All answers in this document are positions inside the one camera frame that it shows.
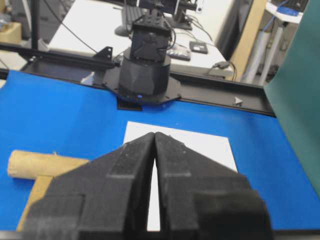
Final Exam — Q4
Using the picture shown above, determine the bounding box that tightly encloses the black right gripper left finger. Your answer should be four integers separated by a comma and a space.
23, 132, 156, 240

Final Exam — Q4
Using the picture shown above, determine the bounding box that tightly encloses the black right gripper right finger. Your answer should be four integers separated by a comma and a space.
155, 132, 273, 240

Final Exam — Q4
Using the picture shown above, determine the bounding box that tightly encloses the wooden mallet hammer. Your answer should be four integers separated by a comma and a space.
7, 150, 89, 232

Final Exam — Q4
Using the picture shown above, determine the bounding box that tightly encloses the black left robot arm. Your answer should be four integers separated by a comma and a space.
103, 9, 182, 105

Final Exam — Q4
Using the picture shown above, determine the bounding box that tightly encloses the white foam base board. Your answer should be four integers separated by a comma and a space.
123, 121, 238, 232

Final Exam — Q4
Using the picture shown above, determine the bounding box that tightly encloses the blue table mat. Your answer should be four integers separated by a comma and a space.
0, 71, 320, 231

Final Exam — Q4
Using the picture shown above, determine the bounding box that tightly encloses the green backdrop curtain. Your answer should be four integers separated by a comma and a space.
264, 0, 320, 193

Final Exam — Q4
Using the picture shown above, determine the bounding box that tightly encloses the black external drive box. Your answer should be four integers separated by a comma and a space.
189, 41, 208, 55

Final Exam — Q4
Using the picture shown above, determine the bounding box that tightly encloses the black aluminium frame rail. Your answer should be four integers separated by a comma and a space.
0, 43, 275, 117

